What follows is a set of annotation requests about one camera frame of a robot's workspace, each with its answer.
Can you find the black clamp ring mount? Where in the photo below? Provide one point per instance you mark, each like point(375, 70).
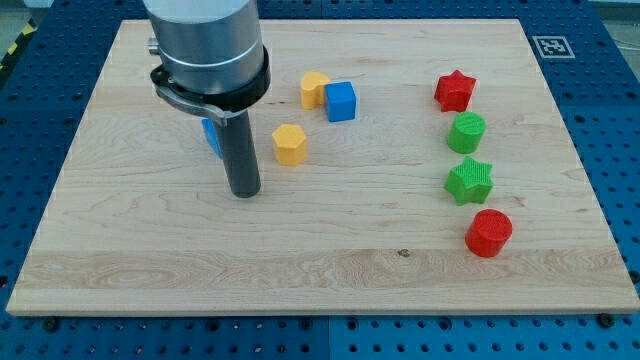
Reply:
point(214, 79)

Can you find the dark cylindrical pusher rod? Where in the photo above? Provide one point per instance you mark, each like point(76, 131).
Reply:
point(238, 154)

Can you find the blue triangle block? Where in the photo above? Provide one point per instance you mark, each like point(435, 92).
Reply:
point(211, 136)

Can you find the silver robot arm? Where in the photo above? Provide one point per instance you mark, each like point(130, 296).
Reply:
point(204, 20)

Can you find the yellow hexagon block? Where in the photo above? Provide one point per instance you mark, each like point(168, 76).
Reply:
point(290, 146)

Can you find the yellow heart block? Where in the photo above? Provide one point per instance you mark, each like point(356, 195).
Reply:
point(312, 89)

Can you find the blue cube block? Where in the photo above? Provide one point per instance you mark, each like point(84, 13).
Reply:
point(341, 100)

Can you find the wooden board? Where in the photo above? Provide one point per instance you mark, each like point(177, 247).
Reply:
point(141, 221)

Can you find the red star block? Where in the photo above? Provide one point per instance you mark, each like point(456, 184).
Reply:
point(453, 92)

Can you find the green cylinder block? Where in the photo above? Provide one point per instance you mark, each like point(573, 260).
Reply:
point(466, 132)

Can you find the green star block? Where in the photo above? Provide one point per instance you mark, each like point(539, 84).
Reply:
point(470, 181)

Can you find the red cylinder block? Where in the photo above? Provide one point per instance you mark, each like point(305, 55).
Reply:
point(488, 233)

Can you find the fiducial marker tag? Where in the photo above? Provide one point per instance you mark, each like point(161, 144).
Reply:
point(553, 47)

